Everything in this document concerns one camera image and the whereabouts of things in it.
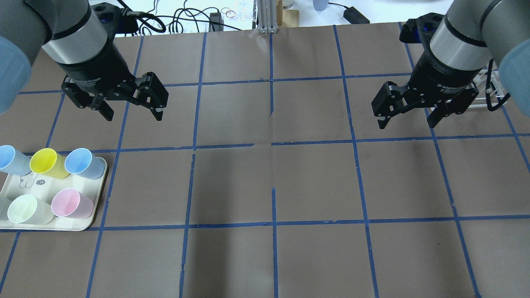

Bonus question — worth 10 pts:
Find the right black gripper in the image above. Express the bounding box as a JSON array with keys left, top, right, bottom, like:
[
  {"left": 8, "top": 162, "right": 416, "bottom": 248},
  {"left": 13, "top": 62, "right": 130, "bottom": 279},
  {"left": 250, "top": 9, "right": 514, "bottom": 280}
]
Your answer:
[{"left": 371, "top": 51, "right": 482, "bottom": 130}]

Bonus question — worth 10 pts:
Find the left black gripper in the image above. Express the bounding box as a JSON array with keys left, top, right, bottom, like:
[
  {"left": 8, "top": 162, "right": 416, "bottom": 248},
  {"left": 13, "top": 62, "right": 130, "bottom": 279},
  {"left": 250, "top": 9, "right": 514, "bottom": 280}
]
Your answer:
[{"left": 59, "top": 40, "right": 169, "bottom": 121}]

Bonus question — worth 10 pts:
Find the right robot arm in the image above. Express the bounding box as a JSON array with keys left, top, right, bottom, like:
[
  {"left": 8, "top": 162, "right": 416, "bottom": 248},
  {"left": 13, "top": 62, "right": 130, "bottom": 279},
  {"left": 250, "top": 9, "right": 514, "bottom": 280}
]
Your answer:
[{"left": 371, "top": 0, "right": 530, "bottom": 130}]

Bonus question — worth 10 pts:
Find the light blue cup far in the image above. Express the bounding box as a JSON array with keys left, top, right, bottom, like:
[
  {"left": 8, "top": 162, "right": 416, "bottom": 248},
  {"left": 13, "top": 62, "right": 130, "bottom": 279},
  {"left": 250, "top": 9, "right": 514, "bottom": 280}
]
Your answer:
[{"left": 65, "top": 148, "right": 106, "bottom": 180}]

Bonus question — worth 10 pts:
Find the light blue cup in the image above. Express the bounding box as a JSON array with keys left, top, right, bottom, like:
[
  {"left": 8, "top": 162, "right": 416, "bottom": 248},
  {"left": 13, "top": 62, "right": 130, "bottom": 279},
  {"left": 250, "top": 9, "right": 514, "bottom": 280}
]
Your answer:
[
  {"left": 0, "top": 145, "right": 31, "bottom": 176},
  {"left": 65, "top": 148, "right": 106, "bottom": 180}
]

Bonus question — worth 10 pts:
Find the yellow plastic cup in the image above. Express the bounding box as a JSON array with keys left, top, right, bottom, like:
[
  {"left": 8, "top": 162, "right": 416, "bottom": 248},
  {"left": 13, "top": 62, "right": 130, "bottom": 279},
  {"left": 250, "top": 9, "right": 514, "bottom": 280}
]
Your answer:
[{"left": 29, "top": 148, "right": 70, "bottom": 179}]

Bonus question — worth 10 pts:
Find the pink plastic cup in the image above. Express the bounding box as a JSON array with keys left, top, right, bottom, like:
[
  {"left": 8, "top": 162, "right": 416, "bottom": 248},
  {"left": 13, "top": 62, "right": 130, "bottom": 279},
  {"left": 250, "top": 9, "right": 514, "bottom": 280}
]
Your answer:
[{"left": 51, "top": 188, "right": 95, "bottom": 219}]

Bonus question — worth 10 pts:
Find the light blue cup near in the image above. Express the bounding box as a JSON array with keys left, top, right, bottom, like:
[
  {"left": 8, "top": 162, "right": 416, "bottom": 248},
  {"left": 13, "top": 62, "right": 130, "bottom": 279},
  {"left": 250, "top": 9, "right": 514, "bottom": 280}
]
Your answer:
[{"left": 0, "top": 145, "right": 31, "bottom": 176}]

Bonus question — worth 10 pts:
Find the cream plastic cup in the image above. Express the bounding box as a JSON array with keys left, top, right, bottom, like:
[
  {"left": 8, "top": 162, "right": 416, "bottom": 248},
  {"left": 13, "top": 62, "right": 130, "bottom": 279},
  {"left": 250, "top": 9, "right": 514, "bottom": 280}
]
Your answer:
[{"left": 7, "top": 194, "right": 55, "bottom": 225}]

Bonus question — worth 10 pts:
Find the black power adapter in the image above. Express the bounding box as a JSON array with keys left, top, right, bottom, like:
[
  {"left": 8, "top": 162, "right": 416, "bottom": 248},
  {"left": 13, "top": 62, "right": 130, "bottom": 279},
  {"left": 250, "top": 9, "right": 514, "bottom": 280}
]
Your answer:
[{"left": 343, "top": 6, "right": 371, "bottom": 24}]

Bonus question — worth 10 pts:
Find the beige plastic tray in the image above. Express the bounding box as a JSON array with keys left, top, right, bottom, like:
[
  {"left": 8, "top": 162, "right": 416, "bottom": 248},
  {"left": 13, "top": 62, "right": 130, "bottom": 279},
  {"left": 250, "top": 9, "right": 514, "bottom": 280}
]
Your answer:
[{"left": 0, "top": 172, "right": 106, "bottom": 231}]

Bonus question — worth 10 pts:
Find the wooden mug tree stand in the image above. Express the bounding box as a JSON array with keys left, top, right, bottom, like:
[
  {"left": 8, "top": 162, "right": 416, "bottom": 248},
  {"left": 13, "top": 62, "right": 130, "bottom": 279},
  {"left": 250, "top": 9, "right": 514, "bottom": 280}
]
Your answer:
[{"left": 276, "top": 0, "right": 300, "bottom": 28}]

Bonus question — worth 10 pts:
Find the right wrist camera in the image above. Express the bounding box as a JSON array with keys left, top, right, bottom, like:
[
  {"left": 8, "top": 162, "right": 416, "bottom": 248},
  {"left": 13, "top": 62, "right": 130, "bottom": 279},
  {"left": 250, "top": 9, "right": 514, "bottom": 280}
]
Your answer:
[{"left": 399, "top": 12, "right": 445, "bottom": 46}]

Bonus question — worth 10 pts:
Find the aluminium frame post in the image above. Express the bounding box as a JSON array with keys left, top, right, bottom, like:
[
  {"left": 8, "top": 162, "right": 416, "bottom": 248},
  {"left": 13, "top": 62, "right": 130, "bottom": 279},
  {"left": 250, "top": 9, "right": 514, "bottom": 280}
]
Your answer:
[{"left": 254, "top": 0, "right": 278, "bottom": 34}]

